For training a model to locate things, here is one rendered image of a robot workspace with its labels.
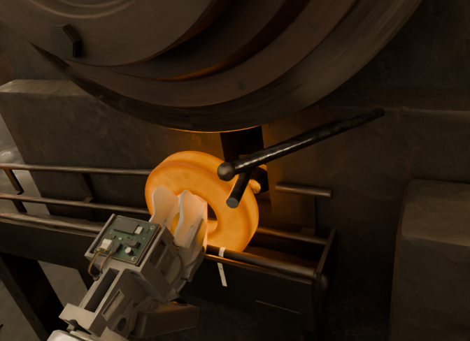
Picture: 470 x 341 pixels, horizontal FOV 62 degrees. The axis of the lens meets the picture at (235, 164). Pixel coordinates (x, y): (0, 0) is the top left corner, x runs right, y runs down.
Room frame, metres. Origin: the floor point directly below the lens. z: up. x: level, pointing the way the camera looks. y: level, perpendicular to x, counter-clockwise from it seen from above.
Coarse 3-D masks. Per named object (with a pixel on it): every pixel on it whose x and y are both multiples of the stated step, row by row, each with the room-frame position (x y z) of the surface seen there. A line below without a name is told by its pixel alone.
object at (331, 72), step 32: (384, 0) 0.27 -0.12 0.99; (416, 0) 0.26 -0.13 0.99; (352, 32) 0.28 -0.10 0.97; (384, 32) 0.27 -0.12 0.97; (64, 64) 0.43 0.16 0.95; (320, 64) 0.29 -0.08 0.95; (352, 64) 0.28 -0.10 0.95; (96, 96) 0.42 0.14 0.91; (256, 96) 0.32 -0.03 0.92; (288, 96) 0.30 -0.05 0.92; (320, 96) 0.29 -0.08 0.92; (192, 128) 0.36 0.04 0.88; (224, 128) 0.34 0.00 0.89
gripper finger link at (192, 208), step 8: (184, 192) 0.36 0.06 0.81; (184, 200) 0.36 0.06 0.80; (192, 200) 0.37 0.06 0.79; (200, 200) 0.40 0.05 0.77; (184, 208) 0.36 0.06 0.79; (192, 208) 0.37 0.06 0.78; (200, 208) 0.38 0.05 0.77; (184, 216) 0.35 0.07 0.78; (192, 216) 0.37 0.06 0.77; (200, 216) 0.37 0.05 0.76; (184, 224) 0.35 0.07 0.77; (192, 224) 0.36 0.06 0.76; (176, 232) 0.34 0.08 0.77; (184, 232) 0.35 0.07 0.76; (192, 232) 0.35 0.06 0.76; (176, 240) 0.33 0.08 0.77; (184, 240) 0.34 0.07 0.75
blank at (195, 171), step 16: (176, 160) 0.41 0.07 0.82; (192, 160) 0.41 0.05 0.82; (208, 160) 0.41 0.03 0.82; (160, 176) 0.42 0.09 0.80; (176, 176) 0.41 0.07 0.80; (192, 176) 0.40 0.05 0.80; (208, 176) 0.39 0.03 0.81; (176, 192) 0.41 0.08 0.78; (192, 192) 0.40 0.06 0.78; (208, 192) 0.39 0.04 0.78; (224, 192) 0.38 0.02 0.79; (224, 208) 0.38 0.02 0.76; (240, 208) 0.37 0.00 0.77; (256, 208) 0.38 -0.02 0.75; (208, 224) 0.42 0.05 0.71; (224, 224) 0.38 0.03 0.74; (240, 224) 0.37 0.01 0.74; (256, 224) 0.38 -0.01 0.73; (208, 240) 0.39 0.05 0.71; (224, 240) 0.38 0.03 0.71; (240, 240) 0.37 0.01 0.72
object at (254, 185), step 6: (252, 168) 0.47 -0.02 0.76; (258, 168) 0.46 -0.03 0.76; (252, 174) 0.46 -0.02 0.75; (258, 174) 0.46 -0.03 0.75; (264, 174) 0.46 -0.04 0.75; (252, 180) 0.45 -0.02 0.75; (258, 180) 0.45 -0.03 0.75; (264, 180) 0.45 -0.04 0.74; (252, 186) 0.45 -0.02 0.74; (258, 186) 0.45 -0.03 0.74; (264, 186) 0.45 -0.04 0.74; (258, 192) 0.45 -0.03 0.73
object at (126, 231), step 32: (128, 224) 0.32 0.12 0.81; (96, 256) 0.29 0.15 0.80; (128, 256) 0.29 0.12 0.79; (160, 256) 0.29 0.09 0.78; (96, 288) 0.26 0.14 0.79; (128, 288) 0.27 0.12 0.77; (160, 288) 0.28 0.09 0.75; (64, 320) 0.24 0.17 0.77; (96, 320) 0.23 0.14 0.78; (128, 320) 0.26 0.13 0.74
